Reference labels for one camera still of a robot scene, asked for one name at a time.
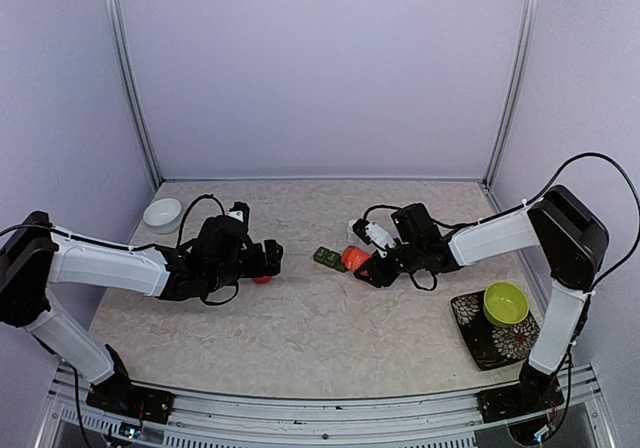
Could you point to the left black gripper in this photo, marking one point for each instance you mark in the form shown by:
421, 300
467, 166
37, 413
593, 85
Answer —
258, 267

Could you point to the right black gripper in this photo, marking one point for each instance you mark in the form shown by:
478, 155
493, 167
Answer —
380, 277

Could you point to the red pill bottle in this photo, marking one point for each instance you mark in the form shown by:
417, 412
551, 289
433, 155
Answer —
353, 258

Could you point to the green weekly pill organizer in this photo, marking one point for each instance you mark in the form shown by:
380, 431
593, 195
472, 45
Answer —
330, 259

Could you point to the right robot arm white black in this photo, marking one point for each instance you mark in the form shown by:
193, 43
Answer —
573, 240

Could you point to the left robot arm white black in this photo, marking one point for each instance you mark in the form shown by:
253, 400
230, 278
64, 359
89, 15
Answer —
39, 254

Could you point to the white pill bottle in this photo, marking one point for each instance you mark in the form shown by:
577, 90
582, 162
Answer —
352, 238

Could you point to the white bowl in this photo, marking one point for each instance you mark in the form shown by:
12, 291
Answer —
163, 216

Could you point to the lime green bowl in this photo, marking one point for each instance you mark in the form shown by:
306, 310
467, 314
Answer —
505, 304

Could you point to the black floral square plate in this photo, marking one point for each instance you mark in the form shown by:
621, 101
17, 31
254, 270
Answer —
492, 347

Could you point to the aluminium front rail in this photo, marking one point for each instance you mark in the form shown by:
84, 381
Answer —
444, 410

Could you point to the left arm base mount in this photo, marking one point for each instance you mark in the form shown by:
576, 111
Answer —
132, 401

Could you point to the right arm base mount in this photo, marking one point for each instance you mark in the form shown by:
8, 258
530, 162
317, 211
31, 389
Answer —
507, 402

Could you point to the left aluminium frame post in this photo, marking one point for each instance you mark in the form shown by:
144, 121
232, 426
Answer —
116, 19

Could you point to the aluminium frame post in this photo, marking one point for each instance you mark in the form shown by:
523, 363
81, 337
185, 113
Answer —
116, 19
516, 79

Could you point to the right aluminium frame post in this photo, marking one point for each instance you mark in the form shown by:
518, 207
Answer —
516, 79

